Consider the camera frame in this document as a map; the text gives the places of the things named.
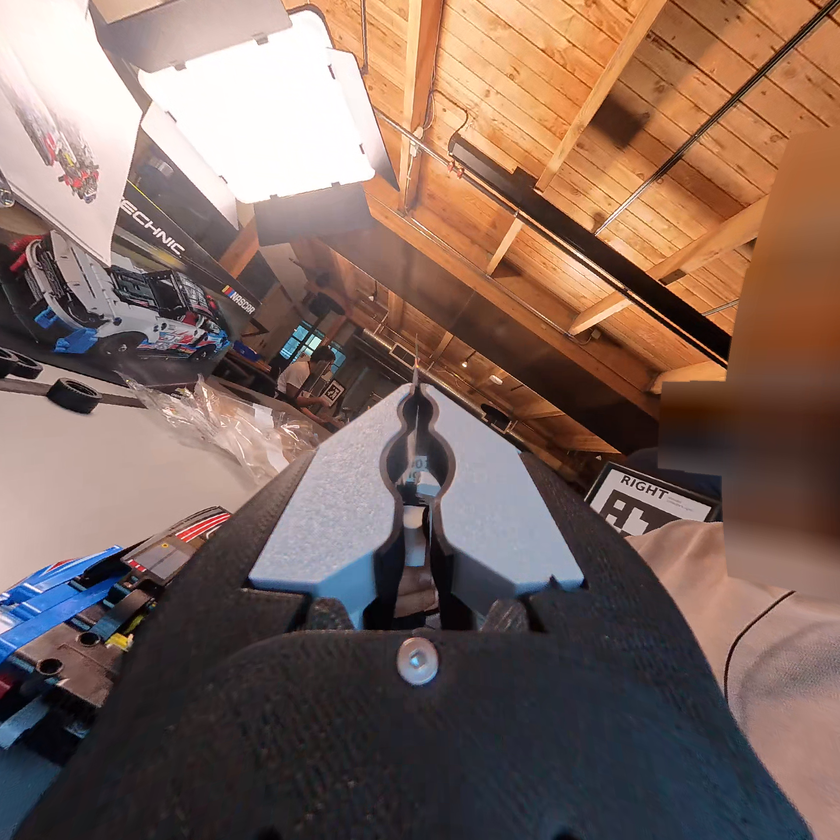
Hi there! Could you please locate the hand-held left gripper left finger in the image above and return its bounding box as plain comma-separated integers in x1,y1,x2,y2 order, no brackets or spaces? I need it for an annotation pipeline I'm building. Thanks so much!
248,382,416,629

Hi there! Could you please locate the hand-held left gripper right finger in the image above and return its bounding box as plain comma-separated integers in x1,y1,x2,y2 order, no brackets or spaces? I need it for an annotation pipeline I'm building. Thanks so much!
423,386,585,626

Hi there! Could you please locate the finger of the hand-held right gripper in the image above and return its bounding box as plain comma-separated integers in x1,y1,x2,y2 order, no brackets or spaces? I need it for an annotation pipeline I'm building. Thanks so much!
402,504,430,568

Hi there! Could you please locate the clear plastic bag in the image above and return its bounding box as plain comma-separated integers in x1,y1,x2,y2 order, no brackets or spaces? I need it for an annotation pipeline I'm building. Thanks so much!
409,332,425,460
120,373,263,460
217,394,337,484

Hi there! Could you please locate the lego race car model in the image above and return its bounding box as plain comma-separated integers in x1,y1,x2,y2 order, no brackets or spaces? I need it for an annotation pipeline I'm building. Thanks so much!
0,505,235,763

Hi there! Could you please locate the lego set box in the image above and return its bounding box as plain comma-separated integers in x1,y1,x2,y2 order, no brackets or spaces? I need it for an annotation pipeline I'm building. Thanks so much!
0,176,265,396

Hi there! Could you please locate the lego instruction booklet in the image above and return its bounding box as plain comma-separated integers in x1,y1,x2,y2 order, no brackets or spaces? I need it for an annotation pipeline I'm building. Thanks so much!
0,0,143,265

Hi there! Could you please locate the person's right hand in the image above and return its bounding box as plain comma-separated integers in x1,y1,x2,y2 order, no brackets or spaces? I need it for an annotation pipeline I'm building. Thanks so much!
395,566,441,614

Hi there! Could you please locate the crumpled clear plastic bag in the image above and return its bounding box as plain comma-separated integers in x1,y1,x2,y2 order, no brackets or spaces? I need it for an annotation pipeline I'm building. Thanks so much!
217,394,337,484
120,373,263,460

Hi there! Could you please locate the framed marker sign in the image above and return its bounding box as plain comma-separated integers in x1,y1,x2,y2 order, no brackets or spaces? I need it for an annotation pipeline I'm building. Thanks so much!
583,462,721,537

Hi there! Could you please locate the person's torso in beige hoodie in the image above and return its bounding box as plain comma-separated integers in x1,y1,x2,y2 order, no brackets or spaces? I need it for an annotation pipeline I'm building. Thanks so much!
622,521,840,840

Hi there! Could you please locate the studio light panel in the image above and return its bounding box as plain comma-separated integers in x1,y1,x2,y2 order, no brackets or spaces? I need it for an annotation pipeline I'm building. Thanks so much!
87,0,403,248

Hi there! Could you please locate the black earbud cable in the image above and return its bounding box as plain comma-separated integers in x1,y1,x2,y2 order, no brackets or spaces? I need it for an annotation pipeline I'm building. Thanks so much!
721,589,799,698

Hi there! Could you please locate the black ceiling rail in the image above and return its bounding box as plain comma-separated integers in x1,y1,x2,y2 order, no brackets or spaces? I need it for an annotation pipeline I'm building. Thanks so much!
448,133,734,366

